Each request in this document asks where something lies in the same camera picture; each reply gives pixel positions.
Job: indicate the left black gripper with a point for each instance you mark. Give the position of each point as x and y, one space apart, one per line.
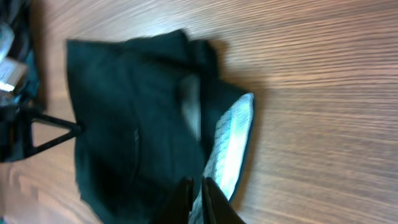
24 135

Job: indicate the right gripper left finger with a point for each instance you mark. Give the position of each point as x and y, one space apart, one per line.
178 206

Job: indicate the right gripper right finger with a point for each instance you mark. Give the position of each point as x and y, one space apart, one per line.
216 207

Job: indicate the black shorts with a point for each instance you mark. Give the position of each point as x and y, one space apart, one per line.
155 111

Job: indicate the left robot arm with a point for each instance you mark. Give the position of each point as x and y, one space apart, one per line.
20 83

